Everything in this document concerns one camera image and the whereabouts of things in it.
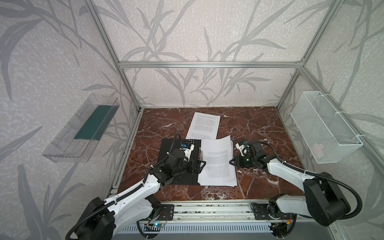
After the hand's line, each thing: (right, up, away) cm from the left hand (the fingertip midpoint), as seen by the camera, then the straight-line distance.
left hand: (201, 158), depth 79 cm
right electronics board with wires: (+38, -33, -7) cm, 51 cm away
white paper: (+2, +16, +30) cm, 34 cm away
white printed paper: (+10, -1, +15) cm, 18 cm away
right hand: (+16, -1, +7) cm, 18 cm away
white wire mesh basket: (+53, +13, -18) cm, 57 cm away
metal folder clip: (-1, -2, +14) cm, 15 cm away
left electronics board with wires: (-23, -31, -8) cm, 40 cm away
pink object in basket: (+56, +6, -8) cm, 57 cm away
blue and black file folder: (-5, -6, -10) cm, 12 cm away
